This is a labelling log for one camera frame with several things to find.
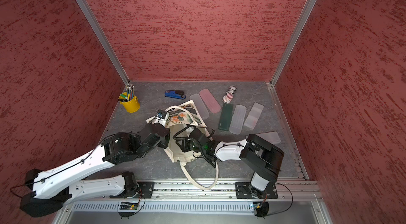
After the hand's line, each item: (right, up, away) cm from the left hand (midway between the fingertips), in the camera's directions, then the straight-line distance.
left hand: (166, 133), depth 69 cm
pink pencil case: (+21, +12, +37) cm, 44 cm away
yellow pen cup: (-31, +13, +27) cm, 43 cm away
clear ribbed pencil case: (+40, +5, +33) cm, 52 cm away
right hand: (+2, -9, +13) cm, 16 cm away
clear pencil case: (+52, +8, +35) cm, 63 cm away
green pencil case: (+31, +3, +31) cm, 43 cm away
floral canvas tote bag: (+6, +5, -1) cm, 8 cm away
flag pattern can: (+33, +16, +38) cm, 53 cm away
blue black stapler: (-4, +18, +41) cm, 45 cm away
